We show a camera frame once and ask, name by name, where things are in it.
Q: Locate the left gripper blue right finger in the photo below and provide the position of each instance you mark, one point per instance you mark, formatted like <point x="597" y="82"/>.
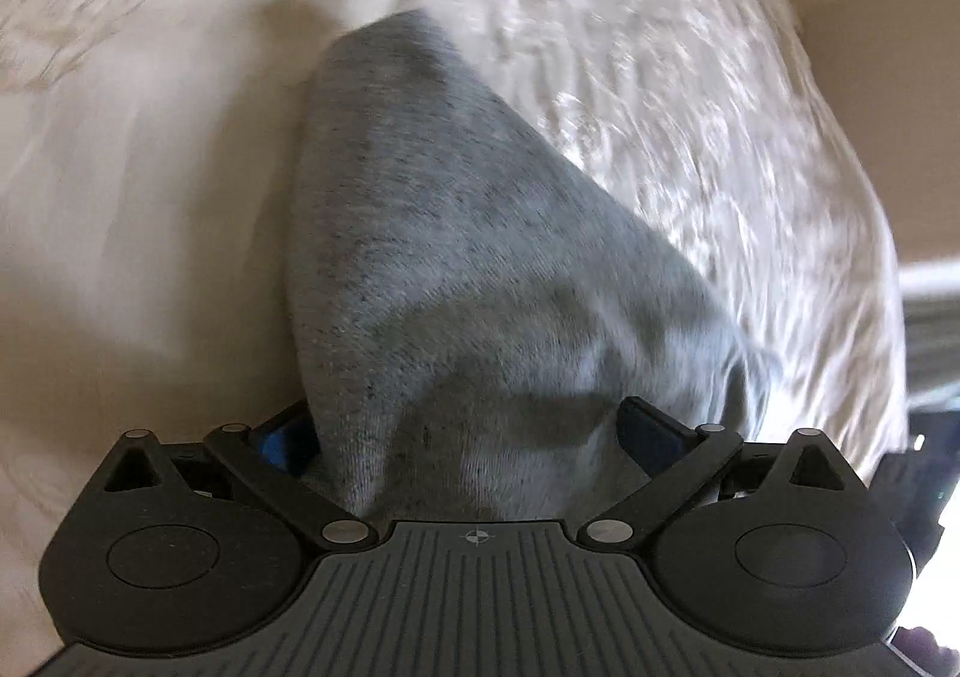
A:
<point x="681" y="465"/>

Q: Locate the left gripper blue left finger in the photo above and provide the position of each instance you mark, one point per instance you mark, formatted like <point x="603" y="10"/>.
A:
<point x="271" y="462"/>

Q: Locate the grey speckled sweatpants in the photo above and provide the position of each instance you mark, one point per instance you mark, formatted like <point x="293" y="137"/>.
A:
<point x="469" y="309"/>

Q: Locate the cream floral embroidered bedspread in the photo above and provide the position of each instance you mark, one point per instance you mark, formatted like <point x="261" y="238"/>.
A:
<point x="147" y="148"/>

